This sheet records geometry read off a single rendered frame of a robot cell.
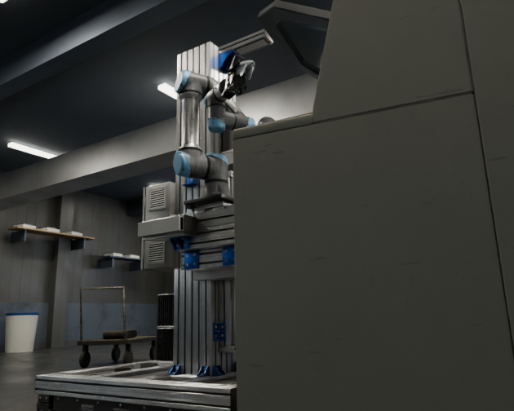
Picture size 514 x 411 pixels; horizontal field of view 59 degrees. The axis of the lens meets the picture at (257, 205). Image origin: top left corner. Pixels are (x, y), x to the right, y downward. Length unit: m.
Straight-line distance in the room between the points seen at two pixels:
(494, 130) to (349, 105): 0.32
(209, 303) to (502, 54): 1.71
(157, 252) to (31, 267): 8.01
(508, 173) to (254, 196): 0.56
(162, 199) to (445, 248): 1.81
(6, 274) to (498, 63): 9.66
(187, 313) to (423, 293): 1.60
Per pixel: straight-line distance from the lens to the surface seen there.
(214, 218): 2.14
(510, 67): 1.14
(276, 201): 1.12
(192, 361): 2.43
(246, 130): 1.21
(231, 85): 1.89
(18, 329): 9.48
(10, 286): 10.19
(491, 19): 1.19
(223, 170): 2.21
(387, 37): 1.20
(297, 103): 4.69
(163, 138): 5.68
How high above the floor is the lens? 0.50
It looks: 14 degrees up
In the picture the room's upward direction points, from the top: 2 degrees counter-clockwise
